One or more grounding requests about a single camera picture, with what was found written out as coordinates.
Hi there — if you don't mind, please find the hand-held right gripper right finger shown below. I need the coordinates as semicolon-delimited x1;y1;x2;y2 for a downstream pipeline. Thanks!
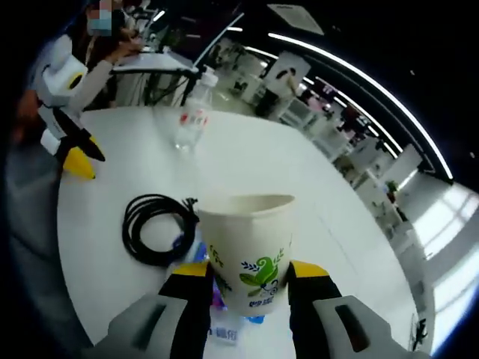
286;260;409;359

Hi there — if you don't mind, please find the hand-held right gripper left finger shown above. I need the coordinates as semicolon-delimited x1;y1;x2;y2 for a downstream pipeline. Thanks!
80;261;216;359

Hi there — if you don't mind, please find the blue plastic packet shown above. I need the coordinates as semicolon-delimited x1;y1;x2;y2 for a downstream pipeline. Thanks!
166;231;231;313

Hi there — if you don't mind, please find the black cable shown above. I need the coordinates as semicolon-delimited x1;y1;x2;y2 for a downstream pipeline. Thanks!
121;193;201;268

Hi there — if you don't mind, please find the white paper cup green print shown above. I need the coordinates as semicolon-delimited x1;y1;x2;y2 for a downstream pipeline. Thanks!
195;193;296;319

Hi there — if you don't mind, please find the clear plastic water bottle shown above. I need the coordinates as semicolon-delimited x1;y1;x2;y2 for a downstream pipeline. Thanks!
173;73;219;153

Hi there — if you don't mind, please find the white office desk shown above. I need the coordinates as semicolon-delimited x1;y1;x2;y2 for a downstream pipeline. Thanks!
111;48;200;108

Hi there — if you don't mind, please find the long ceiling light strip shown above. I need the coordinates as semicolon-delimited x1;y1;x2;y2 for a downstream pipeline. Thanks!
266;31;454;185

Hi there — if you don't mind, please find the ceiling air vent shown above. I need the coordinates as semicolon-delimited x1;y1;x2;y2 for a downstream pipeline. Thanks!
266;3;325;37

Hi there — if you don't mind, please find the wall poster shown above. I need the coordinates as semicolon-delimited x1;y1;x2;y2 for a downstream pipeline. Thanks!
257;50;312;117

